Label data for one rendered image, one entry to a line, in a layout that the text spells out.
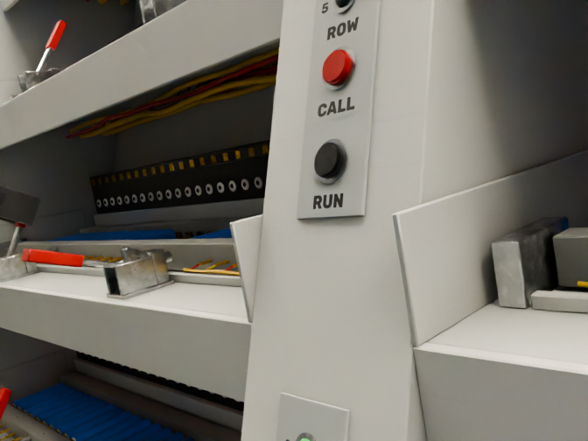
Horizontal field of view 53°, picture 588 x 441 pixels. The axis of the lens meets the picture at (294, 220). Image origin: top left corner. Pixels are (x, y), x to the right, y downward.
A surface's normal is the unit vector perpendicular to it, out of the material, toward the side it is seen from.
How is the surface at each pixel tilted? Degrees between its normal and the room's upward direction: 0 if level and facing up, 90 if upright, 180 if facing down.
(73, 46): 90
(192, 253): 111
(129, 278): 90
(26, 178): 90
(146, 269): 90
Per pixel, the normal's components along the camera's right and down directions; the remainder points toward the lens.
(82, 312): -0.71, 0.20
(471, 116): 0.68, -0.04
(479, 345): -0.18, -0.98
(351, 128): -0.73, -0.15
